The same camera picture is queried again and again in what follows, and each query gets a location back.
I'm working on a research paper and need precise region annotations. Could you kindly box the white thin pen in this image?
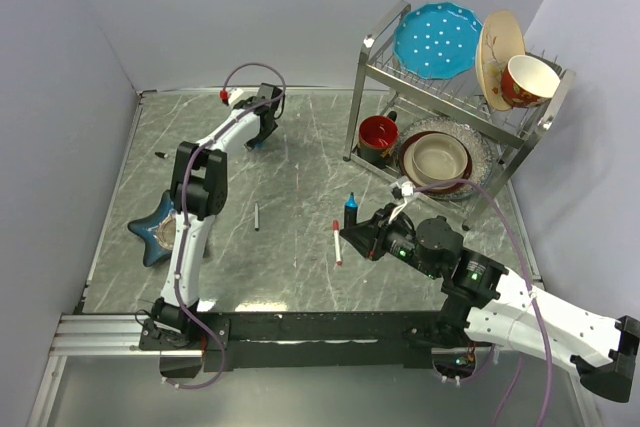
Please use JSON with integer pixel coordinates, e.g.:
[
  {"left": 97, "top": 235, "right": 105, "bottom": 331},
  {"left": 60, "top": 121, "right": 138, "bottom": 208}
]
[{"left": 254, "top": 201, "right": 260, "bottom": 232}]

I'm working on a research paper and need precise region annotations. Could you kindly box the black blue highlighter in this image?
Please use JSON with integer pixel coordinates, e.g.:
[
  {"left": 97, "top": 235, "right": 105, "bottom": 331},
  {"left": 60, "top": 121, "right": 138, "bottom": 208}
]
[{"left": 343, "top": 192, "right": 358, "bottom": 228}]

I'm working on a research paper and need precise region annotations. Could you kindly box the steel dish rack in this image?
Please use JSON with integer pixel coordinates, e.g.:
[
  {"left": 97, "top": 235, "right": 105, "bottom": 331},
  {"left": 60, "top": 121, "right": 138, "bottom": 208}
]
[{"left": 342, "top": 0, "right": 577, "bottom": 218}]

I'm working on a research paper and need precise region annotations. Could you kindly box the cream floral plate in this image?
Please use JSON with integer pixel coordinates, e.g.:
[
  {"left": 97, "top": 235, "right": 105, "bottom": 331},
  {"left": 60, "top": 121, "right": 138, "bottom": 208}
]
[{"left": 475, "top": 9, "right": 525, "bottom": 111}]

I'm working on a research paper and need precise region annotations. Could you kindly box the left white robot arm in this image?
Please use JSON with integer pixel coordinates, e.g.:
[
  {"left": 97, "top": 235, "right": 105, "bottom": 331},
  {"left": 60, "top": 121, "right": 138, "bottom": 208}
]
[{"left": 151, "top": 83, "right": 285, "bottom": 349}]

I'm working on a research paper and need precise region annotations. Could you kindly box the white red acrylic marker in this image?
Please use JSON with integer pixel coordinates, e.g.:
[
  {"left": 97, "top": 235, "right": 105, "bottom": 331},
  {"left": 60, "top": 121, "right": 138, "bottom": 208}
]
[{"left": 333, "top": 228, "right": 343, "bottom": 266}]

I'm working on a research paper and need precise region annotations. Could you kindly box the red black mug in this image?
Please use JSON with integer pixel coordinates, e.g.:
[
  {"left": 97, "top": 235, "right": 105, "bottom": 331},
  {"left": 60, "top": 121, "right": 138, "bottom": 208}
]
[{"left": 358, "top": 111, "right": 399, "bottom": 166}]

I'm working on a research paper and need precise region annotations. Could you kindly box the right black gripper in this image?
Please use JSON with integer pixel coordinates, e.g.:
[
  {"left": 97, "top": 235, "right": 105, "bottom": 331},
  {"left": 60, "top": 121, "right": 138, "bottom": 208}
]
[{"left": 339, "top": 201, "right": 442, "bottom": 279}]

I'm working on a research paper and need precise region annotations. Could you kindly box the blue polka dot plate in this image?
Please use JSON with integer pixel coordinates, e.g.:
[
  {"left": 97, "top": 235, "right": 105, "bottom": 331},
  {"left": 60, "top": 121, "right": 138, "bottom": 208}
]
[{"left": 393, "top": 2, "right": 483, "bottom": 80}]

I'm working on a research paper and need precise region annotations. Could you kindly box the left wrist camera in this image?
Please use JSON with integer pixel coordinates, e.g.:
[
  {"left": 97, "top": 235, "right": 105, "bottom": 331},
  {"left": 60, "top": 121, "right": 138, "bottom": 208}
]
[{"left": 219, "top": 88, "right": 245, "bottom": 106}]

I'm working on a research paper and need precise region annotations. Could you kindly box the beige bowl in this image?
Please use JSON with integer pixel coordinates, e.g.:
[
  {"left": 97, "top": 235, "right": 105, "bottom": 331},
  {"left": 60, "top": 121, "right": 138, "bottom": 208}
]
[{"left": 411, "top": 132, "right": 469, "bottom": 185}]

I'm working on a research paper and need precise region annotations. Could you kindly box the red floral bowl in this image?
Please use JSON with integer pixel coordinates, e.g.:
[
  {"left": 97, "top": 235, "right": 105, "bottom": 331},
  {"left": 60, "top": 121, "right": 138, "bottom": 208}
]
[{"left": 500, "top": 54, "right": 561, "bottom": 107}]

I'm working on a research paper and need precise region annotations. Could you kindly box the black base bar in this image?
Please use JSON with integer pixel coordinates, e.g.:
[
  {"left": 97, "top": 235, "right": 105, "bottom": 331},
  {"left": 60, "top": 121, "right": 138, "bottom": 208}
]
[{"left": 139, "top": 311, "right": 474, "bottom": 372}]

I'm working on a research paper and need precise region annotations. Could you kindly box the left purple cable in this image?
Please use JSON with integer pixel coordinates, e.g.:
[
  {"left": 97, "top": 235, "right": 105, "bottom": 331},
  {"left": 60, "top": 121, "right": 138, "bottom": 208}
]
[{"left": 164, "top": 62, "right": 287, "bottom": 392}]

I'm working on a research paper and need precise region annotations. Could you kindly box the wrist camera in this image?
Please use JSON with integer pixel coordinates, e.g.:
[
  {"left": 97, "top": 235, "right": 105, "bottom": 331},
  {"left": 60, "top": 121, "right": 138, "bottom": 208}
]
[
  {"left": 219, "top": 88, "right": 245, "bottom": 106},
  {"left": 389, "top": 180, "right": 419, "bottom": 222}
]

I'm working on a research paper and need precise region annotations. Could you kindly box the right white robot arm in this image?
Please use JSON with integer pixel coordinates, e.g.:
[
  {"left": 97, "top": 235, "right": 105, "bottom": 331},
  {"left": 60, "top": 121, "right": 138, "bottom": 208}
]
[{"left": 340, "top": 204, "right": 639, "bottom": 403}]

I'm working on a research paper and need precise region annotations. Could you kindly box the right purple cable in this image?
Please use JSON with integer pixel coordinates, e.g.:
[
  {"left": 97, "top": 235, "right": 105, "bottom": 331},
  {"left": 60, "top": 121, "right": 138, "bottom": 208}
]
[{"left": 414, "top": 177, "right": 556, "bottom": 427}]

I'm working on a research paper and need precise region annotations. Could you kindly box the purple cable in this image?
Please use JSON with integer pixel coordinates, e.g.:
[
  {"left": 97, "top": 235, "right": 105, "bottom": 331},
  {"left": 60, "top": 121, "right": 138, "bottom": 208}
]
[
  {"left": 164, "top": 62, "right": 287, "bottom": 392},
  {"left": 414, "top": 177, "right": 556, "bottom": 427}
]

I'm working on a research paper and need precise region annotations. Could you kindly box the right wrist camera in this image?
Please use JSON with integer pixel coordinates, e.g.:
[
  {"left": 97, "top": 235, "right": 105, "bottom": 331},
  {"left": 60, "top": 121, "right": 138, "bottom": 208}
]
[{"left": 389, "top": 180, "right": 419, "bottom": 222}]

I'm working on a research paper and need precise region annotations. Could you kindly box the glass patterned plate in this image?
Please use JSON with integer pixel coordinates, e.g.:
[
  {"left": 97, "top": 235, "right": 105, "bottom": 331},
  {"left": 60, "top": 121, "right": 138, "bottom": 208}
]
[{"left": 392, "top": 116, "right": 495, "bottom": 187}]

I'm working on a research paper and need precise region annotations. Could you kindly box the red rimmed plate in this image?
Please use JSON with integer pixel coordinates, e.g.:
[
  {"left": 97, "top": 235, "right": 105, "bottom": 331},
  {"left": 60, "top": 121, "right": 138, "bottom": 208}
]
[{"left": 398, "top": 131, "right": 473, "bottom": 194}]

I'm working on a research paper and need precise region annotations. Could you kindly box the blue star dish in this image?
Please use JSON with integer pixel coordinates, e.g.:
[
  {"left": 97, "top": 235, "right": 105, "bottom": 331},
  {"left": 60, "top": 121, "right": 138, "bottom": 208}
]
[{"left": 127, "top": 190, "right": 176, "bottom": 268}]

